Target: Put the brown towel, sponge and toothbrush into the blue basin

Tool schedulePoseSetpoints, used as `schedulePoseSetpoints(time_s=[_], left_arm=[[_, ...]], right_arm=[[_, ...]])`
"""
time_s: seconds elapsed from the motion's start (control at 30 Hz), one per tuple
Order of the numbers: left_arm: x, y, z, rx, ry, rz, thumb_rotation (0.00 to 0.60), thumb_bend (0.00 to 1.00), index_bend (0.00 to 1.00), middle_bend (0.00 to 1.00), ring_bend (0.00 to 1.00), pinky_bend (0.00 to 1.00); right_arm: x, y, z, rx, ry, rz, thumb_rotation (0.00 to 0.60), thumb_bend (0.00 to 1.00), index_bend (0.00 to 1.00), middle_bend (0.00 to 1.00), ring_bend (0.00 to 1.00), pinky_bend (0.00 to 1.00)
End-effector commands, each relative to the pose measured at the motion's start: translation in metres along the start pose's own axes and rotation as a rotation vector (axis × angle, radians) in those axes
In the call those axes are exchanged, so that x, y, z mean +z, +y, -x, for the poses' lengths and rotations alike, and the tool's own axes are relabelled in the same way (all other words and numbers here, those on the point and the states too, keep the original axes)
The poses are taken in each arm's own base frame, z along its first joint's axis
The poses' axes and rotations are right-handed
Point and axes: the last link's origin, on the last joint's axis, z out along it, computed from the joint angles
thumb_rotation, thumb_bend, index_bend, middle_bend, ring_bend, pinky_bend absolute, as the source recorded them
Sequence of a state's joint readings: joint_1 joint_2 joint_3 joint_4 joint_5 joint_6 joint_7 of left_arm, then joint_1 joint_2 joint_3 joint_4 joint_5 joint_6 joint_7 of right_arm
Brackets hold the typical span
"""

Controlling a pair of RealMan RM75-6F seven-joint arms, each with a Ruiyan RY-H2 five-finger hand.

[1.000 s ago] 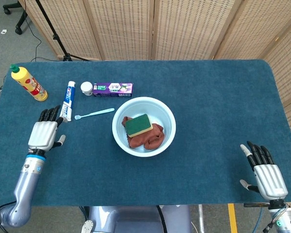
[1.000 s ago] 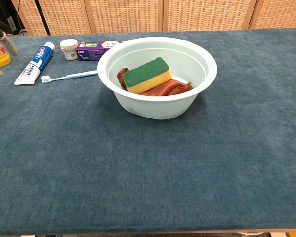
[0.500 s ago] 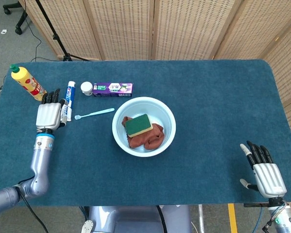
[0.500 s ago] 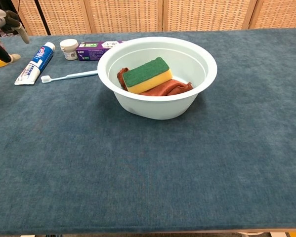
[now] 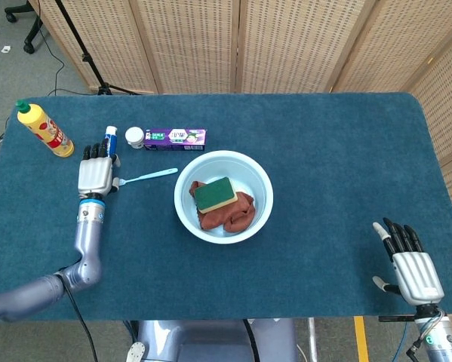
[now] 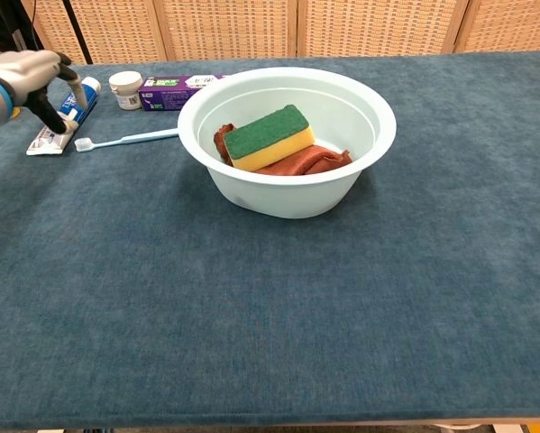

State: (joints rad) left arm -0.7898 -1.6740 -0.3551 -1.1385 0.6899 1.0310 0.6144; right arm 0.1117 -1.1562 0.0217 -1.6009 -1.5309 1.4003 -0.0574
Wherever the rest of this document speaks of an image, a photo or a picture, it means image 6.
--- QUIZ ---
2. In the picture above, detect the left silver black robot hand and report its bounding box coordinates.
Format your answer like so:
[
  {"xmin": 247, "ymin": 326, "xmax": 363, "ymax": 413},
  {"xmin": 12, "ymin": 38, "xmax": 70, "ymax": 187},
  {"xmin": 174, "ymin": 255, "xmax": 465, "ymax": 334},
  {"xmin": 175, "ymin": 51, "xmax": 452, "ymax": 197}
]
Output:
[{"xmin": 0, "ymin": 49, "xmax": 90, "ymax": 135}]

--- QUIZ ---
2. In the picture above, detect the light blue toothbrush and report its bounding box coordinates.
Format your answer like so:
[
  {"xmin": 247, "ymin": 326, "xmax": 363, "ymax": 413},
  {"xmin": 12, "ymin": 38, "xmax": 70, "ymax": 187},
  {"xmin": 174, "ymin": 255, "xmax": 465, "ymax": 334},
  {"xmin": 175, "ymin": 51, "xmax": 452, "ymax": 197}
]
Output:
[{"xmin": 74, "ymin": 127, "xmax": 180, "ymax": 153}]

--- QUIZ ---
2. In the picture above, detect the green and yellow sponge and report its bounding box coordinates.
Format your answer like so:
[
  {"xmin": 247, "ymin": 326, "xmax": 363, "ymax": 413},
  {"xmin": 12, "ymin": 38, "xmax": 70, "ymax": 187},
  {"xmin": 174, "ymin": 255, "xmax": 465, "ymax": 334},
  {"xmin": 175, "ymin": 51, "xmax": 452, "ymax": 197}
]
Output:
[{"xmin": 223, "ymin": 104, "xmax": 317, "ymax": 173}]

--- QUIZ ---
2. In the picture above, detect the brown cloth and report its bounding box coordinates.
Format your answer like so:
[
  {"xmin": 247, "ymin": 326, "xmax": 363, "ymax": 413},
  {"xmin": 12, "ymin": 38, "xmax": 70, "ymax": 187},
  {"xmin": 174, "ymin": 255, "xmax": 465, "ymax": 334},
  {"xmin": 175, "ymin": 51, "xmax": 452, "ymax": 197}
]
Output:
[{"xmin": 213, "ymin": 122, "xmax": 354, "ymax": 176}]

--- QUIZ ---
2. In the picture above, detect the blue table cloth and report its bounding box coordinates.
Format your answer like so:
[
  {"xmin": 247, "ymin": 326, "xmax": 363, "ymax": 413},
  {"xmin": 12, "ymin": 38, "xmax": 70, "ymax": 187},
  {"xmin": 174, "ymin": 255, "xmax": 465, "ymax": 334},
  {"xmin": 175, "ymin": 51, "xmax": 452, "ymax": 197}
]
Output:
[{"xmin": 0, "ymin": 49, "xmax": 540, "ymax": 429}]

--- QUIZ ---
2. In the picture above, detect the black tripod stand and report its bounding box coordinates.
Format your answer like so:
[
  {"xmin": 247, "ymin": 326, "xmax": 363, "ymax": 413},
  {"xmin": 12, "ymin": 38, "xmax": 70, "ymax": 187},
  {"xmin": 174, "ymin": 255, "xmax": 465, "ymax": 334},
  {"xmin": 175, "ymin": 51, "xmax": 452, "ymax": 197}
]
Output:
[{"xmin": 61, "ymin": 0, "xmax": 94, "ymax": 65}]

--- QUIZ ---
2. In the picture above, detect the blue white toothpaste tube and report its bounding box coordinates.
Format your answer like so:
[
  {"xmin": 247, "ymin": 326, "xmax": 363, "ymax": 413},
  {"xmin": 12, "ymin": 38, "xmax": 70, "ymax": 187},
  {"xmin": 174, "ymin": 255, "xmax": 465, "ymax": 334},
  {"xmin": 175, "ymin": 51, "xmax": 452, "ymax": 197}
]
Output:
[{"xmin": 25, "ymin": 76, "xmax": 102, "ymax": 157}]

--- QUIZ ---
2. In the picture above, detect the small white jar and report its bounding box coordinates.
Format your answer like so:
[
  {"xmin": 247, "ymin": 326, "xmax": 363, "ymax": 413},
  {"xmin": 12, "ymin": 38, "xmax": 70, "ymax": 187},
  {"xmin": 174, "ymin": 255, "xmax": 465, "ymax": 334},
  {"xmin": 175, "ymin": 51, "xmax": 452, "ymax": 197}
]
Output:
[{"xmin": 108, "ymin": 70, "xmax": 144, "ymax": 111}]

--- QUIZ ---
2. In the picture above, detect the purple toothpaste box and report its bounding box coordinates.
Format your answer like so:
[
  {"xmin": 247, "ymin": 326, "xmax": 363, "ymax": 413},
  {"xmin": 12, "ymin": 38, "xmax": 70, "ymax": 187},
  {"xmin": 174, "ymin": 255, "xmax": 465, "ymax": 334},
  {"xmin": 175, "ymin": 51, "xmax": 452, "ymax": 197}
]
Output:
[{"xmin": 138, "ymin": 74, "xmax": 228, "ymax": 112}]

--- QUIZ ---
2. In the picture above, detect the wicker folding screen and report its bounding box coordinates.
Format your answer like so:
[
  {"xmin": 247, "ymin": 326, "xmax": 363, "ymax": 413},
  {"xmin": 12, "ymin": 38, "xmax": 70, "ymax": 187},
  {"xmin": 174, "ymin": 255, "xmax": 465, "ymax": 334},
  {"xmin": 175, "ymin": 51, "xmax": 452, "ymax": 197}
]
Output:
[{"xmin": 21, "ymin": 0, "xmax": 540, "ymax": 67}]

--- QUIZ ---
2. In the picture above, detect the light blue plastic basin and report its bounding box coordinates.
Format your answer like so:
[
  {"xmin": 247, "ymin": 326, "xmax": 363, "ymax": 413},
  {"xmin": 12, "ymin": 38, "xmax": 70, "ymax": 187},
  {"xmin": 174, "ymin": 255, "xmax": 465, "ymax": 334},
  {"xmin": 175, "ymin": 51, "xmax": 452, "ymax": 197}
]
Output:
[{"xmin": 177, "ymin": 66, "xmax": 398, "ymax": 220}]

